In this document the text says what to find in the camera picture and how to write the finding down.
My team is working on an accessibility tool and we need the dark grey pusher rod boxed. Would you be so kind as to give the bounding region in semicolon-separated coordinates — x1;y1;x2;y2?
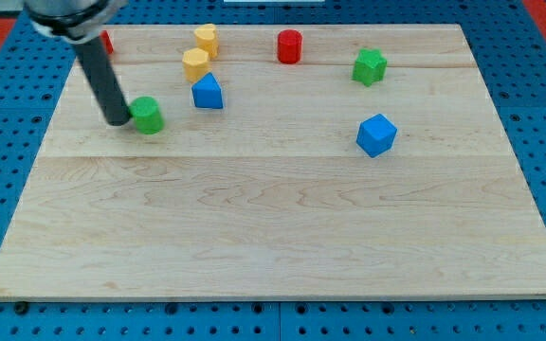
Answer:
73;35;131;126

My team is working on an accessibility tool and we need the red star block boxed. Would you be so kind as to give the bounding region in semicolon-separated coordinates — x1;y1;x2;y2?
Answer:
100;30;114;55

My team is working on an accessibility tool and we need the green star block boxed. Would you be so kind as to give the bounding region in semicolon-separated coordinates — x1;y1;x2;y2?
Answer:
352;48;388;87

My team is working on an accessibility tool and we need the green cylinder block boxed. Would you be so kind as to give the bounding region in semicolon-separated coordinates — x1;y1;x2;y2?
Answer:
129;97;164;135

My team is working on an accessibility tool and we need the yellow hexagon block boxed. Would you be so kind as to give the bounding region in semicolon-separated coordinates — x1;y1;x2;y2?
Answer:
182;47;211;83

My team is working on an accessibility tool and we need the blue triangle block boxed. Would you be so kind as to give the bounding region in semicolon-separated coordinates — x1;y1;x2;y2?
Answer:
191;73;224;109

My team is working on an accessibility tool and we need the yellow heart block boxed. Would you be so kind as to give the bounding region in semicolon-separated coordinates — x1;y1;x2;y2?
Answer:
193;23;219;60

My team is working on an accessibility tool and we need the red cylinder block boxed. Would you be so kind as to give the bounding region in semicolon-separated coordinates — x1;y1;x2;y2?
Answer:
277;29;302;64

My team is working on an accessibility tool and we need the light wooden board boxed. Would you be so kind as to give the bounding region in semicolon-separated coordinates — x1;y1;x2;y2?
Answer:
0;25;546;302

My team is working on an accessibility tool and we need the blue cube block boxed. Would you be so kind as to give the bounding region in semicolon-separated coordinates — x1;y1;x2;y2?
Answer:
356;114;397;157

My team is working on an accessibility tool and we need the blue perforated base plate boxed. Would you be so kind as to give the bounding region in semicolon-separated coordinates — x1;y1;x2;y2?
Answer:
0;0;546;340

